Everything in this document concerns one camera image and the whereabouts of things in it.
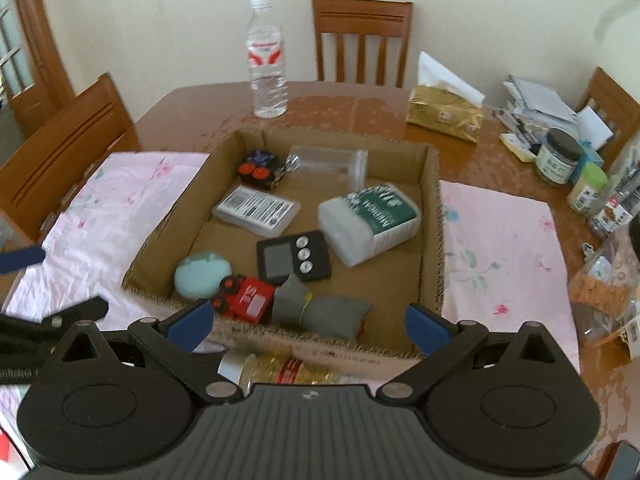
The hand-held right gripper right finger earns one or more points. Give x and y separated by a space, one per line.
425 327

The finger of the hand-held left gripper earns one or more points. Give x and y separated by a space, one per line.
20 258
75 311

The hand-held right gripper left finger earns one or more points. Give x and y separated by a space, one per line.
192 322

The red wooden toy train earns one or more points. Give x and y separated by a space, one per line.
250 300

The cardboard box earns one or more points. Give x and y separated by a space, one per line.
395 270

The glass jar with gold contents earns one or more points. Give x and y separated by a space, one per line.
280 371

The grey sock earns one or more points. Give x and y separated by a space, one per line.
325 315

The black digital timer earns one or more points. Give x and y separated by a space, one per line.
280 260

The white and green plastic box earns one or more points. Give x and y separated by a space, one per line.
380 210

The clear card case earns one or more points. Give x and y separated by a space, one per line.
255 207

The pink floral cloth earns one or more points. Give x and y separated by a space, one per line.
500 260

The wooden chair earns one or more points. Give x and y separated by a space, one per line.
612 95
60 155
362 15

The black toy car red wheels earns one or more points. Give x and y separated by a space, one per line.
260 172

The clear bag of snacks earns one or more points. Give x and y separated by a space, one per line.
600 290

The clear plastic container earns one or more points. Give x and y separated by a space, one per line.
325 160

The wooden door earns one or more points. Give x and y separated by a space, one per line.
45 60

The yellow notepad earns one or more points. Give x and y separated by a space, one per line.
515 146

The glass jar with dark lid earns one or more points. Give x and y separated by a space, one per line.
555 165

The green lid spice bottle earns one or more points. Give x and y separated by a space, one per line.
585 192

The gold tissue pack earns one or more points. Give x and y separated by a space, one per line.
440 110

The red label spice bottle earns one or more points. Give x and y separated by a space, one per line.
612 215

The clear water bottle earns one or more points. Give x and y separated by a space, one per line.
267 85

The bag of pens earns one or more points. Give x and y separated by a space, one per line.
627 177

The stack of white papers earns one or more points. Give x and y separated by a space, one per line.
540 100

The wooden chair back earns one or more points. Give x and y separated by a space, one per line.
362 15

